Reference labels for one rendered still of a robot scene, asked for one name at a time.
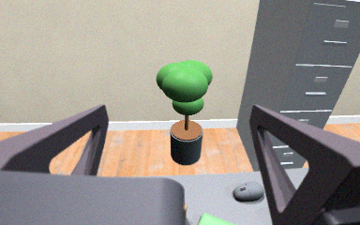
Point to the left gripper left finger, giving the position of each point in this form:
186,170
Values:
33,150

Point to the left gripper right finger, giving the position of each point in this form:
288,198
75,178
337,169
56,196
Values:
333,177

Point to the grey computer mouse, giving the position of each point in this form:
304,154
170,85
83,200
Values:
250,191

